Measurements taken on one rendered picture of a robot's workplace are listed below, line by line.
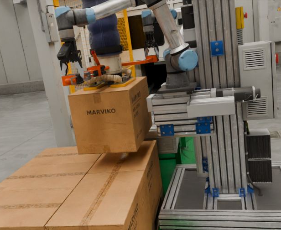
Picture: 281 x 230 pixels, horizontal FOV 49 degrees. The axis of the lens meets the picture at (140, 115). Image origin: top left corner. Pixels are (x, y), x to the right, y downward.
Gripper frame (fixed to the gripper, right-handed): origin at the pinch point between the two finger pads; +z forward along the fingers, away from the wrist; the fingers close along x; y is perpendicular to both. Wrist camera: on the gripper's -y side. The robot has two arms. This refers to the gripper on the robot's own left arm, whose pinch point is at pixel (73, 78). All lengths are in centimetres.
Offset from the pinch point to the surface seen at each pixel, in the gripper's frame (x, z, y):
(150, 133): -15, 61, 95
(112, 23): -9, -27, 54
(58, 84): 96, 19, 166
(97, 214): -8, 66, -21
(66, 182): 26, 66, 16
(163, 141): -24, 70, 95
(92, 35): 5, -22, 52
